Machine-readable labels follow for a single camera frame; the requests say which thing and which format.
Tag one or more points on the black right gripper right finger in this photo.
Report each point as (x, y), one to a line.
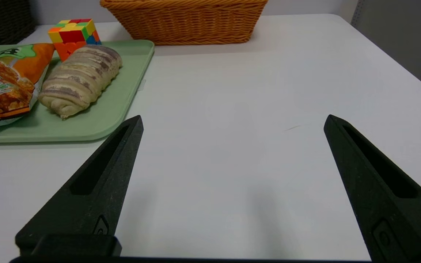
(382, 204)

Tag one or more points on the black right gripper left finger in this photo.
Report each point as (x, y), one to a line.
(97, 190)

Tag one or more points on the purple swirl bread roll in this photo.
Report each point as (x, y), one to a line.
(79, 80)

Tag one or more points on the orange snack bag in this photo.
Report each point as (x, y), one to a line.
(2, 87)

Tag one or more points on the colourful puzzle cube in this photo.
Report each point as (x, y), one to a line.
(73, 36)

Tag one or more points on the orange wicker basket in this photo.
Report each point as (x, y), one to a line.
(185, 22)

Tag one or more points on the dark brown wicker basket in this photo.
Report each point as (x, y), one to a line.
(2, 22)

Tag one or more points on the light green plastic tray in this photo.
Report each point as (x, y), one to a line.
(97, 117)

